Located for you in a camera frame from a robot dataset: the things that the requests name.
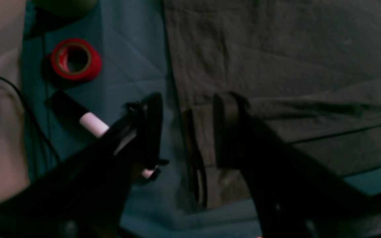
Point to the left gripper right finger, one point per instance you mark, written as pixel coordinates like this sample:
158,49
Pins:
294,195

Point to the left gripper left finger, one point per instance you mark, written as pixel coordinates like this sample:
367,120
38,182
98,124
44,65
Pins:
84,196

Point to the grey T-shirt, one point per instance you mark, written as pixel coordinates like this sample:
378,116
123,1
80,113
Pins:
310,68

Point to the white black marker pen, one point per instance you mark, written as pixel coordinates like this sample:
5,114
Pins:
88,122

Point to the red tape roll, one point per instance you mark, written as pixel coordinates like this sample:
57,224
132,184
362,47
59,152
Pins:
75,60

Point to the blue table cloth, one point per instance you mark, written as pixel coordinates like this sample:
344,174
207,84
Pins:
131,36

